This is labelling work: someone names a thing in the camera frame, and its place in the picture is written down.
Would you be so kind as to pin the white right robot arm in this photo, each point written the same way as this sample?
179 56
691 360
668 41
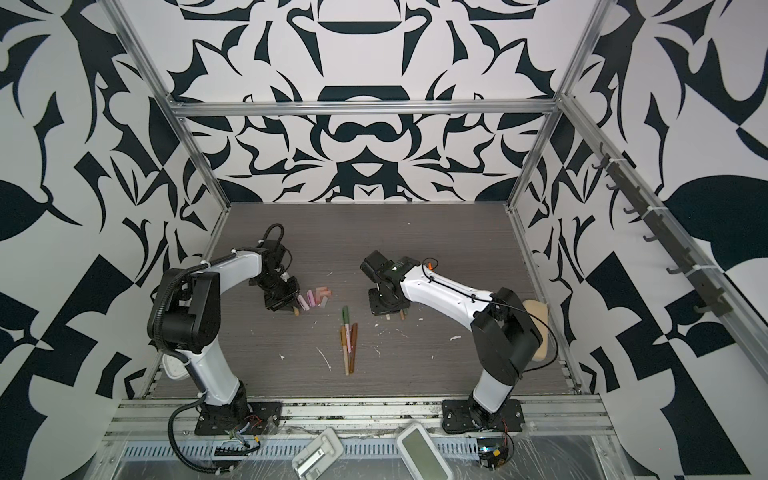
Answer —
506 336

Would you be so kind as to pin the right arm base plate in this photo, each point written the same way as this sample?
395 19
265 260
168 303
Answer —
466 416

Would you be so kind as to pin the grey screen device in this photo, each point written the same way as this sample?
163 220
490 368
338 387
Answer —
420 454

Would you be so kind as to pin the green cap pink marker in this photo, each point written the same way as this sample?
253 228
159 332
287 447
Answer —
347 327

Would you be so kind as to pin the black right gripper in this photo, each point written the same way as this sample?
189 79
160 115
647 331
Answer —
376 308

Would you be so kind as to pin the tan marker pen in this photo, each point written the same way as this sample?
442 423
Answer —
345 351

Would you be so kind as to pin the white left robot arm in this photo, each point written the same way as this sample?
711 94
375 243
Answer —
186 317

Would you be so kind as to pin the white handheld device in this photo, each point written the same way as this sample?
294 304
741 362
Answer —
318 456

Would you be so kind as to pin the beige sponge block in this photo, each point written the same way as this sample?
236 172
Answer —
539 312

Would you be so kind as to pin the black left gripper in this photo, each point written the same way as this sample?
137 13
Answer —
291 299

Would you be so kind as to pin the small circuit board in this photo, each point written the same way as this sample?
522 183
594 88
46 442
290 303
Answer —
494 452

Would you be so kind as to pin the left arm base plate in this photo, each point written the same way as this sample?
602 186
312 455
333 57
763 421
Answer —
256 418

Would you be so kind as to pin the brown marker pen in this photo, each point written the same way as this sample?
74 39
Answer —
353 347

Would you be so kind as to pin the black wall hook rail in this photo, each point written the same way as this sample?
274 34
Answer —
667 231

